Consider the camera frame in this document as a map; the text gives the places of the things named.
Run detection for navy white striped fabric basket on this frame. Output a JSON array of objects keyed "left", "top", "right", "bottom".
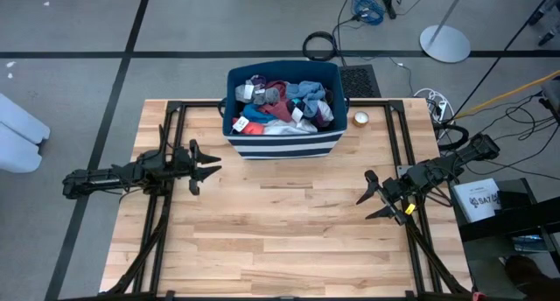
[{"left": 220, "top": 59, "right": 350, "bottom": 161}]

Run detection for black cable coil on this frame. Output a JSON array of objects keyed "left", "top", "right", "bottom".
[{"left": 301, "top": 31, "right": 339, "bottom": 61}]

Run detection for grey round-base floor stand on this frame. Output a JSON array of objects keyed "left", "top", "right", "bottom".
[{"left": 418, "top": 0, "right": 472, "bottom": 64}]

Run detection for large white shirt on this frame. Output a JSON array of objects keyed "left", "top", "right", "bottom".
[{"left": 262, "top": 118, "right": 319, "bottom": 137}]

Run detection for black floor vent grate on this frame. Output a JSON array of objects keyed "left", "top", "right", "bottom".
[{"left": 339, "top": 64, "right": 382, "bottom": 99}]

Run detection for blue cable coil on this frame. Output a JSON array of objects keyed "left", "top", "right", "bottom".
[{"left": 349, "top": 0, "right": 386, "bottom": 26}]

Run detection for grey equipment box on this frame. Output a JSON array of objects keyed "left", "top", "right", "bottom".
[{"left": 541, "top": 78, "right": 560, "bottom": 114}]

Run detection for black wheeled stand base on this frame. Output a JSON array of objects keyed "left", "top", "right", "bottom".
[{"left": 528, "top": 0, "right": 560, "bottom": 48}]

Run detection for thick black hose loop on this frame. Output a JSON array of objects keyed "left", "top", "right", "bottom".
[{"left": 437, "top": 123, "right": 470, "bottom": 152}]

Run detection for black power strip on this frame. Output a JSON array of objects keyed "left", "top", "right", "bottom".
[{"left": 381, "top": 0, "right": 398, "bottom": 21}]

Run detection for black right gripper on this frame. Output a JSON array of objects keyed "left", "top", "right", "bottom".
[{"left": 355, "top": 169, "right": 416, "bottom": 227}]

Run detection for white printed box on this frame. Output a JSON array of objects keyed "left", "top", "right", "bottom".
[{"left": 452, "top": 177, "right": 502, "bottom": 223}]

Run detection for black cart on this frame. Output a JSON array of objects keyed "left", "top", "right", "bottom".
[{"left": 450, "top": 177, "right": 560, "bottom": 290}]

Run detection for thin black pole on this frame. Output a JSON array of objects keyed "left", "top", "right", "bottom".
[{"left": 454, "top": 0, "right": 557, "bottom": 118}]

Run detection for coral orange sock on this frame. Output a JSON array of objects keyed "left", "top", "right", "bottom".
[{"left": 232, "top": 116, "right": 267, "bottom": 137}]

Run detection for yellow cable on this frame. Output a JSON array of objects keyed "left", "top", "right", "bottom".
[{"left": 454, "top": 69, "right": 560, "bottom": 121}]

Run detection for teal package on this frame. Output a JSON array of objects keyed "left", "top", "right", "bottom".
[{"left": 512, "top": 234, "right": 548, "bottom": 253}]

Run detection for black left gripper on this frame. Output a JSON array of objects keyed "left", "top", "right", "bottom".
[{"left": 168, "top": 137, "right": 223, "bottom": 197}]

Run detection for dark navy multicolour sock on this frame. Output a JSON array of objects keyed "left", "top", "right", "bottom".
[{"left": 286, "top": 97, "right": 305, "bottom": 115}]

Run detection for white cables and power strip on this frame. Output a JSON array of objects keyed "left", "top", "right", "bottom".
[{"left": 413, "top": 87, "right": 452, "bottom": 131}]

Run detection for black metal table frame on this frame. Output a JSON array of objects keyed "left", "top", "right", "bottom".
[{"left": 104, "top": 98, "right": 473, "bottom": 301}]

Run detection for grey purple striped sock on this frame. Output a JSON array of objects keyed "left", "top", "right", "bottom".
[{"left": 249, "top": 73, "right": 268, "bottom": 92}]

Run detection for light blue cloth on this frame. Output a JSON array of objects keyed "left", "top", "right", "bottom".
[{"left": 297, "top": 80, "right": 327, "bottom": 119}]

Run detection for white foam block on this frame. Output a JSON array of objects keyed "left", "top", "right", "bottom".
[
  {"left": 0, "top": 93, "right": 52, "bottom": 144},
  {"left": 0, "top": 122, "right": 44, "bottom": 174}
]

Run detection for grey sock with blue toe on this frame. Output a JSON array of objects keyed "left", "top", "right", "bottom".
[{"left": 234, "top": 83, "right": 282, "bottom": 107}]

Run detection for maroon shorts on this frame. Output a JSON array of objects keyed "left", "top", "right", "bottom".
[{"left": 261, "top": 80, "right": 294, "bottom": 123}]

